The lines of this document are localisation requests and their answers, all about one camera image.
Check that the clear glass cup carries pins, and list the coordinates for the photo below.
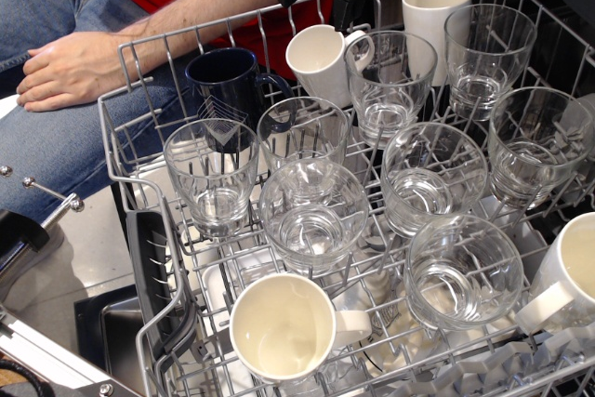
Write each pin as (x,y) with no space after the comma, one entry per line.
(461,272)
(303,128)
(313,212)
(428,170)
(389,77)
(538,136)
(213,165)
(487,47)

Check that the person's bare forearm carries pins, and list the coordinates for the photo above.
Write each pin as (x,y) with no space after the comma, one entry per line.
(182,14)

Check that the tall white cup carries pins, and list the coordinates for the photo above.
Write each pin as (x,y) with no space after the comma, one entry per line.
(426,18)

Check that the person's bare hand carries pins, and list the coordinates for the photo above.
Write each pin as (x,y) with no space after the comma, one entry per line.
(70,71)

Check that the dark blue mug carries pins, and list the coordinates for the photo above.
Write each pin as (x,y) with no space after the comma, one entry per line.
(228,90)

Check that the metal rod with knobs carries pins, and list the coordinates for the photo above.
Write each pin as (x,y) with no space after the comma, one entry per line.
(71,202)

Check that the cream mug, front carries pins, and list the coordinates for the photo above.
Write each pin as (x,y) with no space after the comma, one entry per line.
(284,326)

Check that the white mug, right edge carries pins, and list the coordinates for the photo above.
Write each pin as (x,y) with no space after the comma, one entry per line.
(562,292)

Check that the white tilted mug with handle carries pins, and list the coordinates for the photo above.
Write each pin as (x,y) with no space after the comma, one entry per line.
(316,57)

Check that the grey wire dishwasher rack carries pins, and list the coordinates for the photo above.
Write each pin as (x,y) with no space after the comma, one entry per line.
(494,360)

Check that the black dishwasher rack handle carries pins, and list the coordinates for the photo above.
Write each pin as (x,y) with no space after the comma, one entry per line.
(170,322)

